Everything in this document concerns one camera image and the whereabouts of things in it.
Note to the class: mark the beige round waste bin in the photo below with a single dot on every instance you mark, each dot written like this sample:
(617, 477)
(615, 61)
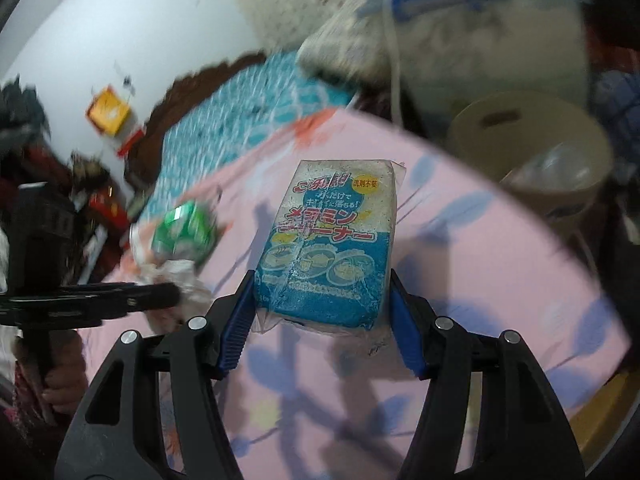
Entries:
(550, 125)

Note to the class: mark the pink floral blanket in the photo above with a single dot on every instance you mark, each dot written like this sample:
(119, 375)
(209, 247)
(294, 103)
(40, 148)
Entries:
(475, 260)

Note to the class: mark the clear plastic storage box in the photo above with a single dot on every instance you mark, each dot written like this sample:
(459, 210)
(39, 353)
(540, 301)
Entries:
(490, 45)

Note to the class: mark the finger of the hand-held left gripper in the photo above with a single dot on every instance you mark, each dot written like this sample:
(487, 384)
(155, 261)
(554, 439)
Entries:
(100, 300)

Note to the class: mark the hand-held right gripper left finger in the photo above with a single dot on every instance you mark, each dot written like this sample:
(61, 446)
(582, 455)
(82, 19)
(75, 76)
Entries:
(237, 325)

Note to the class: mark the teal patterned mat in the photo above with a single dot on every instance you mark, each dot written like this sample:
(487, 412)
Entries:
(225, 120)

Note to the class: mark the white wrapper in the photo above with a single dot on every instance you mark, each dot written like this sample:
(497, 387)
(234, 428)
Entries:
(194, 276)

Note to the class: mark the crushed green aluminium can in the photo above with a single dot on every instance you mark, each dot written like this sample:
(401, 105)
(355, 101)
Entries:
(182, 232)

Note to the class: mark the blue plaid cloth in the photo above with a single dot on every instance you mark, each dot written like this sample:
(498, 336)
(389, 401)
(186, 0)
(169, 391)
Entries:
(617, 102)

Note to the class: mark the grey patterned cloth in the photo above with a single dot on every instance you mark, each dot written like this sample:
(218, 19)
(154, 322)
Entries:
(350, 45)

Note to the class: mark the blue and white sponge packet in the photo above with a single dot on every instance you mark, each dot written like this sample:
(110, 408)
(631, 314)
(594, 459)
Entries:
(325, 240)

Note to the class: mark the yellow cardboard box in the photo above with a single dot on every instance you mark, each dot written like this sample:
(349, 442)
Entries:
(109, 110)

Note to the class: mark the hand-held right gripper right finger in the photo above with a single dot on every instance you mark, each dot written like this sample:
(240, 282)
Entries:
(405, 330)

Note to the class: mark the person's left hand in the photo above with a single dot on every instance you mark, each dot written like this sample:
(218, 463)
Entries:
(65, 385)

